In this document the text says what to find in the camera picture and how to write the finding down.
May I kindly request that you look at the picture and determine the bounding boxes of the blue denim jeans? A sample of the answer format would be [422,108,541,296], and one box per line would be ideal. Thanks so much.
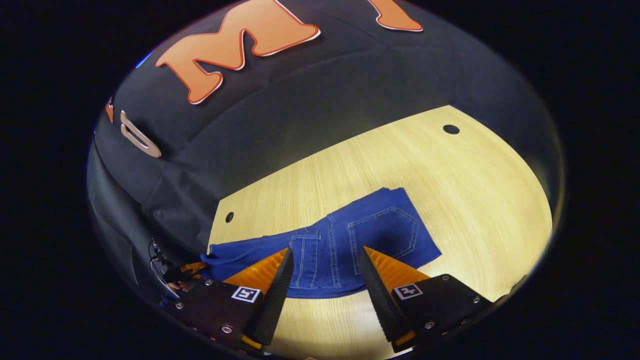
[200,187,443,300]

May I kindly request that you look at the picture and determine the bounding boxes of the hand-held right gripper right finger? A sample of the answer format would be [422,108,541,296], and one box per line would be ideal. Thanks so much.
[358,245,497,354]

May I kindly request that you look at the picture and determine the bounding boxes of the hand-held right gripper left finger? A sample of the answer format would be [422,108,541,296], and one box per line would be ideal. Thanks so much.
[166,247,295,352]

